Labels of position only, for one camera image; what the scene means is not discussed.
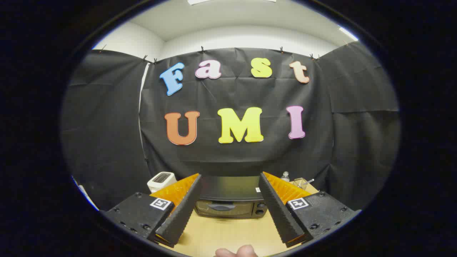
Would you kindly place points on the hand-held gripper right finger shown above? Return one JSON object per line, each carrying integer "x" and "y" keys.
{"x": 278, "y": 210}

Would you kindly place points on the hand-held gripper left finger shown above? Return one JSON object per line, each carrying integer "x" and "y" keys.
{"x": 182, "y": 214}

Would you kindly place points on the black toaster oven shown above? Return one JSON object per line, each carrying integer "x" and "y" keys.
{"x": 228, "y": 189}

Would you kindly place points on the white pop-up toaster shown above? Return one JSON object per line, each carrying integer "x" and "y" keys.
{"x": 160, "y": 180}

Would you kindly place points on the clear bottle with green label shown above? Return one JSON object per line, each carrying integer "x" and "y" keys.
{"x": 285, "y": 176}

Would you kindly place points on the metal spoon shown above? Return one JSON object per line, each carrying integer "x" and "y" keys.
{"x": 310, "y": 180}

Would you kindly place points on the ceiling light panel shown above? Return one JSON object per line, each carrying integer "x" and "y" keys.
{"x": 198, "y": 1}

